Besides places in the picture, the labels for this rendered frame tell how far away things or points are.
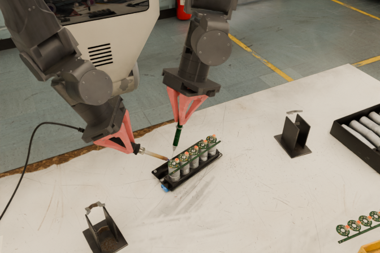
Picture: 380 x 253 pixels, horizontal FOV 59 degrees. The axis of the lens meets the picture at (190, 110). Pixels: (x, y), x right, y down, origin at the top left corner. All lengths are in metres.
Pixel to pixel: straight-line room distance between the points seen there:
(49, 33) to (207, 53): 0.25
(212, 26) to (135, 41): 0.46
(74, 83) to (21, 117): 1.83
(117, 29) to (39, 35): 0.38
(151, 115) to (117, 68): 1.20
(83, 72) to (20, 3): 0.13
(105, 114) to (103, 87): 0.10
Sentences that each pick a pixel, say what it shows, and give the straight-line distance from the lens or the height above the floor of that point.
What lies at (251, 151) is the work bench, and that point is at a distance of 0.84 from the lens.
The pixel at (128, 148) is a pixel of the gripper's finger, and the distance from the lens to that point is 0.68.
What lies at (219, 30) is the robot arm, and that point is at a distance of 0.53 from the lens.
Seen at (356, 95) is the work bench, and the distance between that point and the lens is 1.13.
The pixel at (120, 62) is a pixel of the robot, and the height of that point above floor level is 0.86.
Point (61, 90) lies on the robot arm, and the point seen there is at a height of 1.01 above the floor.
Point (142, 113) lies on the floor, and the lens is 2.17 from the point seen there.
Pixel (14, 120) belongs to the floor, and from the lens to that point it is 2.37.
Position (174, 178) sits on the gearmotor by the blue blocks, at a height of 0.78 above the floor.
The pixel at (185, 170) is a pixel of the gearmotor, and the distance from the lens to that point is 0.74.
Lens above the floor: 1.33
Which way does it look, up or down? 38 degrees down
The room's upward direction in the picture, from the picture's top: straight up
